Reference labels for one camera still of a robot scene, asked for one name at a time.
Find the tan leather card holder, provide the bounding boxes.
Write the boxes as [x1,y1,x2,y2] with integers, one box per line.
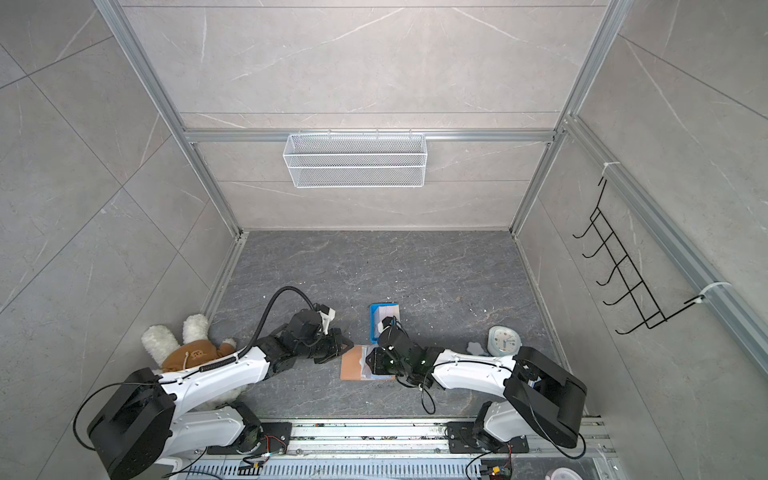
[340,345,395,381]

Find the blue plastic card tray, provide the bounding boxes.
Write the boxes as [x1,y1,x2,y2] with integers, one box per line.
[369,303,400,343]

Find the stack of white cards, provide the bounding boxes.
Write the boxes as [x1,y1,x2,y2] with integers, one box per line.
[374,303,400,330]

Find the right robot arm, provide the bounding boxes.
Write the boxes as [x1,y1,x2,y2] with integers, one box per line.
[365,323,587,453]

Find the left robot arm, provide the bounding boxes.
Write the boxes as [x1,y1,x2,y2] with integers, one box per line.
[87,305,354,479]

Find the small blue grey toy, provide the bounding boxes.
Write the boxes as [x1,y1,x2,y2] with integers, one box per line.
[467,342,487,356]

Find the white round alarm clock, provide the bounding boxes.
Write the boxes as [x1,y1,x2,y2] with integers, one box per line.
[487,325,522,357]

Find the white teddy bear brown shirt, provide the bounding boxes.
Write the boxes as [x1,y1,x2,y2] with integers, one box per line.
[141,314,237,374]

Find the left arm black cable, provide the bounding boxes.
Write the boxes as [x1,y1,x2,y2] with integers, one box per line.
[236,285,316,361]

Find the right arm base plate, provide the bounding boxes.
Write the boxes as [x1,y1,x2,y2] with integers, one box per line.
[446,422,530,454]

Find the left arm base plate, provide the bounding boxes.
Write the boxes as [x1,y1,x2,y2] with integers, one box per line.
[206,422,293,456]

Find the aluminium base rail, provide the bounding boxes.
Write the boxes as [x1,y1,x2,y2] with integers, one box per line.
[116,418,616,460]

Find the white wire mesh basket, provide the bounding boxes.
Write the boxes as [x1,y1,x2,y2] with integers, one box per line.
[283,132,428,188]

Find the black wire hook rack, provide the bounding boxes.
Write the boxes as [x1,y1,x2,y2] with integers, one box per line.
[572,177,706,336]

